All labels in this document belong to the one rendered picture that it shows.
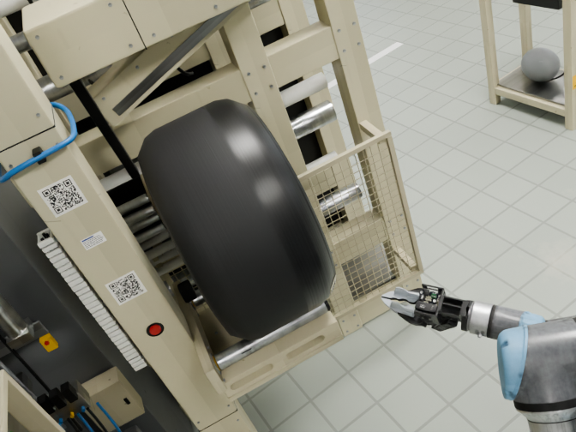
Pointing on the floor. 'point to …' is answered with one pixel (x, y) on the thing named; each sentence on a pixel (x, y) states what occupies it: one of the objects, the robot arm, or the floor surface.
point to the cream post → (210, 412)
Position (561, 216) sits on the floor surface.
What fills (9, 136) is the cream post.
